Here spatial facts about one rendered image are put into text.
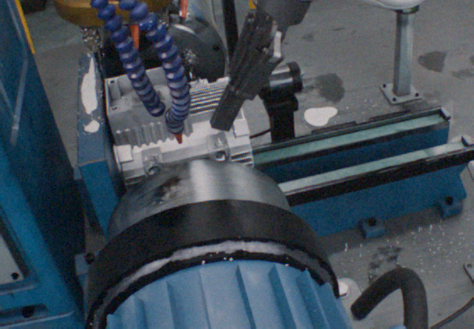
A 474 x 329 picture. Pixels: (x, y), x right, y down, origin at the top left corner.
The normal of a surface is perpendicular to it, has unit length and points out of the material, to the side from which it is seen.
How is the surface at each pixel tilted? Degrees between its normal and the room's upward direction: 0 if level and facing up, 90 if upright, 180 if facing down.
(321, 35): 0
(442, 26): 0
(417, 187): 90
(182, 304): 13
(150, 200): 21
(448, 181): 90
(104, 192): 90
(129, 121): 90
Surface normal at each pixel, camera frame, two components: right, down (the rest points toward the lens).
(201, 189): -0.01, -0.78
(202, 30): 0.20, 0.61
